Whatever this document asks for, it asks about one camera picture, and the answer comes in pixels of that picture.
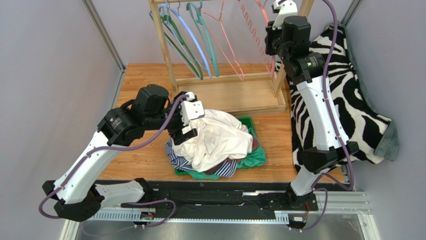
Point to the green plastic tray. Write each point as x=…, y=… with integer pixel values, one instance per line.
x=246, y=121

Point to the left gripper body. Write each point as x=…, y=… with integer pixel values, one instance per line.
x=175, y=125

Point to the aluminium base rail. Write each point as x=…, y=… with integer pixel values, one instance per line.
x=231, y=210

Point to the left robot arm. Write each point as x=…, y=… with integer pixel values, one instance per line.
x=78, y=195

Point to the thin pink wire hanger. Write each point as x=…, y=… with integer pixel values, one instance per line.
x=223, y=43

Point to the white tank top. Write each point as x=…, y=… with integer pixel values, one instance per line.
x=220, y=136

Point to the teal plastic hanger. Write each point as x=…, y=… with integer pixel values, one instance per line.
x=196, y=15

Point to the wooden clothes rack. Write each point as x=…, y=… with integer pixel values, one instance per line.
x=257, y=94

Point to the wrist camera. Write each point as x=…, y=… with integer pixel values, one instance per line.
x=283, y=9
x=190, y=108

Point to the zebra print blanket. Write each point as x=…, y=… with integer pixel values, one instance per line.
x=376, y=134

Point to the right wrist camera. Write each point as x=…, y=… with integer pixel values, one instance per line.
x=283, y=9

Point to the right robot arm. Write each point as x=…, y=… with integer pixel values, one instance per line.
x=289, y=38

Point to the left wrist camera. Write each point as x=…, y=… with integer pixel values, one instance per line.
x=190, y=108

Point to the maroon printed tank top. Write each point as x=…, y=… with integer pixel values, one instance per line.
x=228, y=167

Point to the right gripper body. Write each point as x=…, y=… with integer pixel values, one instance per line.
x=270, y=41

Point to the blue striped tank top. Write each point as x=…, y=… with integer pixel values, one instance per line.
x=181, y=164

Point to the green tank top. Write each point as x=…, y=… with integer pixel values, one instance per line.
x=227, y=169

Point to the light blue plastic hanger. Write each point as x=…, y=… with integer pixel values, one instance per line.
x=176, y=25

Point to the pink plastic hanger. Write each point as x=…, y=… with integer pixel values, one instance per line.
x=258, y=36

